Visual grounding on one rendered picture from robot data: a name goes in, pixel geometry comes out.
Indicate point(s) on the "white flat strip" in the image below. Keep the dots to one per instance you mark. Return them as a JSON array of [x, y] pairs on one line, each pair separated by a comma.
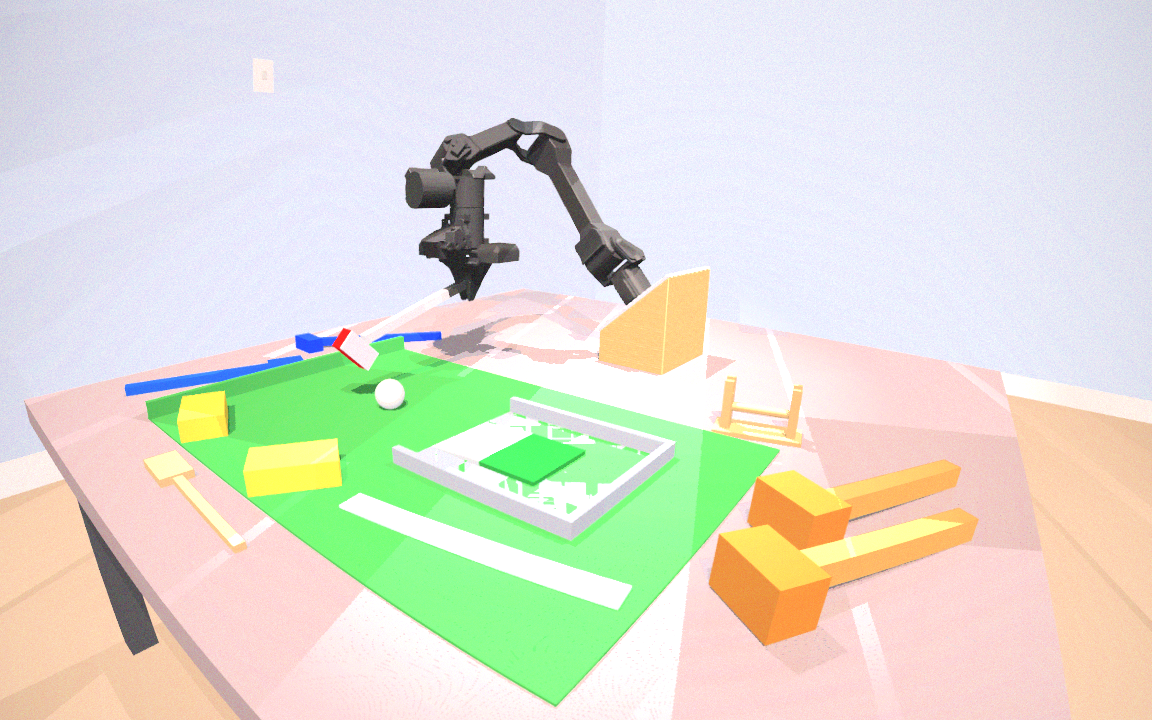
[[553, 575]]

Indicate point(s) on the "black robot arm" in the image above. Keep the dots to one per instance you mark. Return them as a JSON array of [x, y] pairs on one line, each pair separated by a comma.
[[450, 181]]

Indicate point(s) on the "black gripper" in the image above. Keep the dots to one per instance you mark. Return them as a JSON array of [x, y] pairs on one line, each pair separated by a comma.
[[482, 254]]

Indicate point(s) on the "green flat mat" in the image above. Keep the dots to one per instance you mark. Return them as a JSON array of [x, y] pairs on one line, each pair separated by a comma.
[[541, 639]]

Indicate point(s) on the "white ball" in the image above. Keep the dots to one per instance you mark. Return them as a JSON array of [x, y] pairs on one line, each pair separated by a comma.
[[389, 393]]

